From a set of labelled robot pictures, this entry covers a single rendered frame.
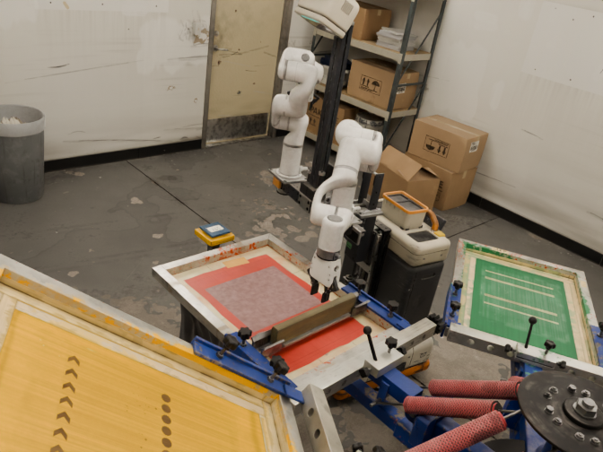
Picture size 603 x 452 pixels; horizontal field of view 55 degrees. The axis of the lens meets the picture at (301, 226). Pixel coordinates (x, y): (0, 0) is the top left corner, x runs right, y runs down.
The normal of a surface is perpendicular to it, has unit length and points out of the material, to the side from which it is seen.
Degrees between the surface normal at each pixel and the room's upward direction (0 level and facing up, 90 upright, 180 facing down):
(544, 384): 0
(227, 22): 90
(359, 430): 0
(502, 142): 90
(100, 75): 90
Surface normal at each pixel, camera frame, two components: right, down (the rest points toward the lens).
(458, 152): -0.67, 0.25
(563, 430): 0.15, -0.88
